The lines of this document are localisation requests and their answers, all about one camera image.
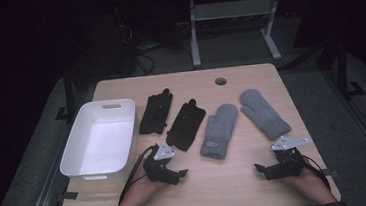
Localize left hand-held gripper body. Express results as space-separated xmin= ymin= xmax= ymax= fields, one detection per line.
xmin=140 ymin=141 xmax=178 ymax=185

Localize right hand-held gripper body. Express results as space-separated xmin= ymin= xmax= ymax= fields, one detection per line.
xmin=267 ymin=133 xmax=313 ymax=180

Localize black glove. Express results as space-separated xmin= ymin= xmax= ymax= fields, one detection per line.
xmin=162 ymin=97 xmax=210 ymax=155
xmin=135 ymin=87 xmax=178 ymax=137

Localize plain grey mitten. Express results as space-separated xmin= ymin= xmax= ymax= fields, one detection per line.
xmin=237 ymin=85 xmax=294 ymax=144

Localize grey mitten with label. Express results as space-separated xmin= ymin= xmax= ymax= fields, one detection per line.
xmin=195 ymin=102 xmax=243 ymax=163

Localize white plastic bin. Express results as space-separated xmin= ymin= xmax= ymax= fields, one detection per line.
xmin=54 ymin=97 xmax=144 ymax=188

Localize person's left hand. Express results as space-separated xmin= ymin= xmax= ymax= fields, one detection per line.
xmin=116 ymin=172 xmax=172 ymax=206

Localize person's right hand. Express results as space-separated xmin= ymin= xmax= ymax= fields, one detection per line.
xmin=282 ymin=164 xmax=338 ymax=206

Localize right hand-held gripper black cable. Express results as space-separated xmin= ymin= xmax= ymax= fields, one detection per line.
xmin=301 ymin=152 xmax=332 ymax=194

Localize grey strap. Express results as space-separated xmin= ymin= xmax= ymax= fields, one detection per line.
xmin=59 ymin=189 xmax=80 ymax=202
xmin=320 ymin=167 xmax=341 ymax=179

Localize black metal post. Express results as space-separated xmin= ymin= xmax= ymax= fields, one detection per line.
xmin=50 ymin=63 xmax=77 ymax=122
xmin=333 ymin=31 xmax=366 ymax=99

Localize black floor cables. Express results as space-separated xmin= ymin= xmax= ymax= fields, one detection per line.
xmin=130 ymin=41 xmax=164 ymax=77

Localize white metal table frame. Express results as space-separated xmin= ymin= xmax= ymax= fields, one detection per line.
xmin=186 ymin=0 xmax=290 ymax=70

